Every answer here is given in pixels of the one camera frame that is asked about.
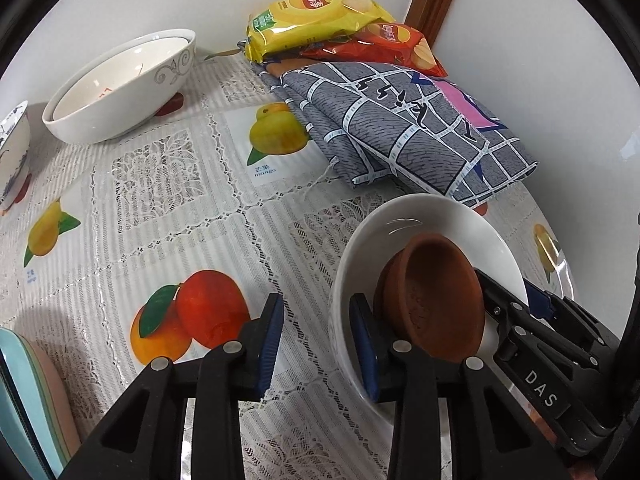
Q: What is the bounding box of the lace fruit print tablecloth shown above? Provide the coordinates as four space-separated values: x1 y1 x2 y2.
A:
0 52 581 480

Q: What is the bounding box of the red chip bag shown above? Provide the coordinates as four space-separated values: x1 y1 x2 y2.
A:
300 22 448 78

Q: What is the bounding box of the grey checked cloth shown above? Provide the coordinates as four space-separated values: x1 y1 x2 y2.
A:
260 57 541 208

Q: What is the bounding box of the small brown clay bowl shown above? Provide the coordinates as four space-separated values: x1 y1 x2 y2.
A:
399 234 486 362
373 251 410 333

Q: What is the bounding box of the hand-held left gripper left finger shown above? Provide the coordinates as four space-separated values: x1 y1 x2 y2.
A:
57 292 286 480

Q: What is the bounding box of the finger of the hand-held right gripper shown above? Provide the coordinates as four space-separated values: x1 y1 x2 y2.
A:
522 280 568 328
474 269 532 348

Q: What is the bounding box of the pink packet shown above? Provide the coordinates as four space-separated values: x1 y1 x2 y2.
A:
434 79 508 131

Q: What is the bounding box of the wooden door frame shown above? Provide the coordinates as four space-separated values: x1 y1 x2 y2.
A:
405 0 468 56

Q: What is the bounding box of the yellow chip bag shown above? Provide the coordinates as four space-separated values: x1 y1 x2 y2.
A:
244 0 397 63

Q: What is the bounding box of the light blue square plate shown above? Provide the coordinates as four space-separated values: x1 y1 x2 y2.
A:
0 327 56 480

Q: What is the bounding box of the large white patterned bowl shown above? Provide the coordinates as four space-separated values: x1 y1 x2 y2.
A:
51 35 191 122
41 30 197 145

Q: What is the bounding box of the green square plate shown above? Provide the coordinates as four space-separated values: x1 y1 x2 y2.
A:
15 342 63 476

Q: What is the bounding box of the small white patterned bowl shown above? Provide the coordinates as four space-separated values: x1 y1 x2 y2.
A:
327 193 531 426

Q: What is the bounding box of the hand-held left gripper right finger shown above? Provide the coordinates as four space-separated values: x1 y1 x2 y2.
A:
348 292 571 480

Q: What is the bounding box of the blue crane patterned bowl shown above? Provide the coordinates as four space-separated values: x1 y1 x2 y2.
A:
0 100 33 211

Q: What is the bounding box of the pink square plate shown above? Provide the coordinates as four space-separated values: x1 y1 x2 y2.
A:
32 344 82 466

